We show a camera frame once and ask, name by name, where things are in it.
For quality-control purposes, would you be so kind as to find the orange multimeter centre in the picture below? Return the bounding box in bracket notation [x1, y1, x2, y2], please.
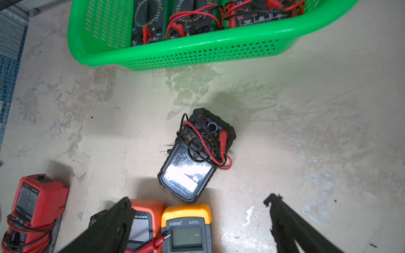
[127, 199, 167, 252]

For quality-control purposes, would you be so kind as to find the yellow multimeter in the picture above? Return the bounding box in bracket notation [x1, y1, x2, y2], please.
[161, 204, 214, 253]

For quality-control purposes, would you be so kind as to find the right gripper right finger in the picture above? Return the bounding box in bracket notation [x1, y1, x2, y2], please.
[264, 194, 342, 253]

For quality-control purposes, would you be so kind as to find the green plastic basket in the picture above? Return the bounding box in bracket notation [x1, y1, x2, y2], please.
[67, 1, 355, 71]

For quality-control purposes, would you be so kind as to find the red multimeter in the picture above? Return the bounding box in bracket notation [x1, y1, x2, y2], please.
[1, 174, 69, 253]
[223, 0, 306, 28]

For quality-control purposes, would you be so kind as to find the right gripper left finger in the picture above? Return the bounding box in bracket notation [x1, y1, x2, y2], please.
[60, 197, 136, 253]

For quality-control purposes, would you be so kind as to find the dark green multimeter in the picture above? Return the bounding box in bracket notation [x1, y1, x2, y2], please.
[166, 0, 224, 40]
[130, 0, 166, 47]

